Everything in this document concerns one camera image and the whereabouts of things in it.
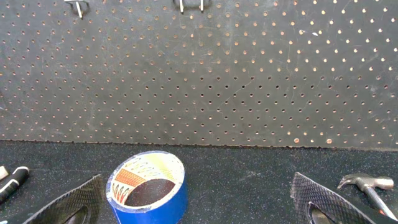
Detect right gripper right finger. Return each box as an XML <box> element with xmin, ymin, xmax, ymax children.
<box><xmin>290</xmin><ymin>171</ymin><xmax>398</xmax><ymax>224</ymax></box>

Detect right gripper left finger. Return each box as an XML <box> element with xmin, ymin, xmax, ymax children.
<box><xmin>21</xmin><ymin>174</ymin><xmax>105</xmax><ymax>224</ymax></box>

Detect black and white pliers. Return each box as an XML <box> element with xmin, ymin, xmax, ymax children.
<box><xmin>0</xmin><ymin>166</ymin><xmax>30</xmax><ymax>205</ymax></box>

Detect roll of blue tape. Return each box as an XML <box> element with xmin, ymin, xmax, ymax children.
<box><xmin>105</xmin><ymin>150</ymin><xmax>189</xmax><ymax>224</ymax></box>

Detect black pegboard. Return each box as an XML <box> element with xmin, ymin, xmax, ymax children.
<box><xmin>0</xmin><ymin>0</ymin><xmax>398</xmax><ymax>152</ymax></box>

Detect hammer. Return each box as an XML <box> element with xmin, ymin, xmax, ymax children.
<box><xmin>336</xmin><ymin>173</ymin><xmax>398</xmax><ymax>222</ymax></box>

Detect metal hook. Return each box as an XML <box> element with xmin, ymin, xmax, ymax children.
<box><xmin>63</xmin><ymin>0</ymin><xmax>90</xmax><ymax>20</ymax></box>
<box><xmin>173</xmin><ymin>0</ymin><xmax>206</xmax><ymax>15</ymax></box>

